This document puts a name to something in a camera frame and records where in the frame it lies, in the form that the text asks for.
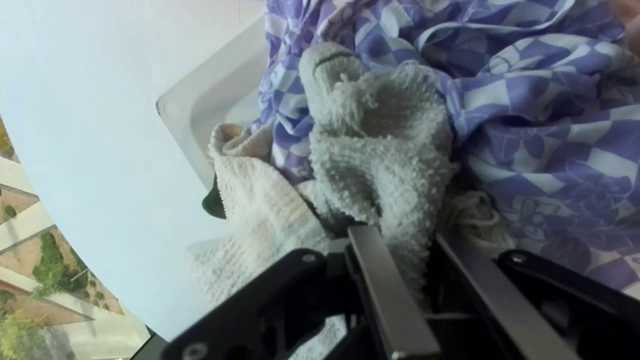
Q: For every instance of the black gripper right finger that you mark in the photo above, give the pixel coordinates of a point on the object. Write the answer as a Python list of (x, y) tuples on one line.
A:
[(512, 312)]

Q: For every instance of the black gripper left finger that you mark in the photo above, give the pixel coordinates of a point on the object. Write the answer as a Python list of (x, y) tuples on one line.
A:
[(393, 307)]

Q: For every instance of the white plastic box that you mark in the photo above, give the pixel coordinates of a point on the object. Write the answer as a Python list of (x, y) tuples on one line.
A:
[(206, 106)]

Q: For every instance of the purple checkered cloth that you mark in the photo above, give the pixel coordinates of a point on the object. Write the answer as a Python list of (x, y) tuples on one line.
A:
[(547, 121)]

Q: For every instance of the white terry towel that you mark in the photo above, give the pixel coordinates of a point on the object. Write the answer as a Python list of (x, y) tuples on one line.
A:
[(372, 161)]

